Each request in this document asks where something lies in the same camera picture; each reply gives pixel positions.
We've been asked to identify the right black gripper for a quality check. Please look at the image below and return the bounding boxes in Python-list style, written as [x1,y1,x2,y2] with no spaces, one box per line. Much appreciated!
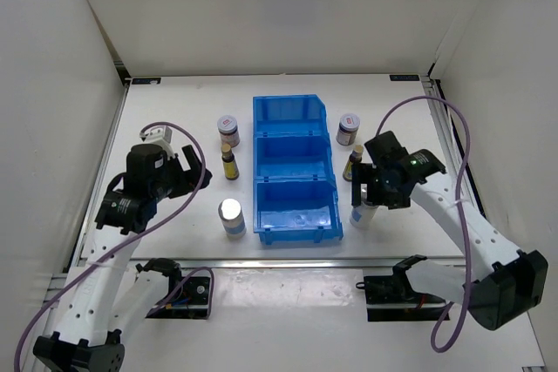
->
[351,163,411,210]

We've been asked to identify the yellow small bottle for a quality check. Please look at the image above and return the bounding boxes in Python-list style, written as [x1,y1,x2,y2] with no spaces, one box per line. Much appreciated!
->
[343,145,364,182]
[221,144,240,180]

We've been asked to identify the silver-lid shaker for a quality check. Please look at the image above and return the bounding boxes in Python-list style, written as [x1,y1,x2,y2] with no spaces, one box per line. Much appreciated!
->
[218,198,246,239]
[350,186,378,230]

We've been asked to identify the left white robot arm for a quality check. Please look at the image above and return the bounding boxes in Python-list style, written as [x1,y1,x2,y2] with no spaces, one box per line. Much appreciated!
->
[32,140,212,371]

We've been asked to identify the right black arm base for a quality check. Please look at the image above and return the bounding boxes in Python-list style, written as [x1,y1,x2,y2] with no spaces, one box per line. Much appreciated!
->
[356,275,447,322]

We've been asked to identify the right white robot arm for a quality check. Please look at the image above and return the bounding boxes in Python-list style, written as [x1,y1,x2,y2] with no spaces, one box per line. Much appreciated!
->
[351,131,548,330]

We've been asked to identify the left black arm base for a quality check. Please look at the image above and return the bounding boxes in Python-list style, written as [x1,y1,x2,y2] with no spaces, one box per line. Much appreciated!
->
[146,267,214,321]

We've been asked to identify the blue three-compartment bin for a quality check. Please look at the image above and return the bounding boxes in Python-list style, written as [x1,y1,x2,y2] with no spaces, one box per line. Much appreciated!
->
[253,95,344,246]

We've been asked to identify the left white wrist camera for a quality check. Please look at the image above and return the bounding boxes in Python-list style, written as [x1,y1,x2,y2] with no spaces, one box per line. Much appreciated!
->
[139,125,175,159]

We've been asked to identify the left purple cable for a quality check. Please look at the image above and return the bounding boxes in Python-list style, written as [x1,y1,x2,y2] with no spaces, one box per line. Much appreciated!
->
[12,121,214,371]

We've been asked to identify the purple cable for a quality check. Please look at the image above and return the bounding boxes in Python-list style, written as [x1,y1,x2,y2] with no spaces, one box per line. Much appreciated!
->
[12,121,214,371]
[375,95,474,354]

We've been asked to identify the aluminium front rail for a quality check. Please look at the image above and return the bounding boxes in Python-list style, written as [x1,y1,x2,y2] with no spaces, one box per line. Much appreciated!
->
[47,257,480,290]

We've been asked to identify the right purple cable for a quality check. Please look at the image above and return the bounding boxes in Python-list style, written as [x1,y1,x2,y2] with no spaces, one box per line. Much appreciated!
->
[375,95,474,354]

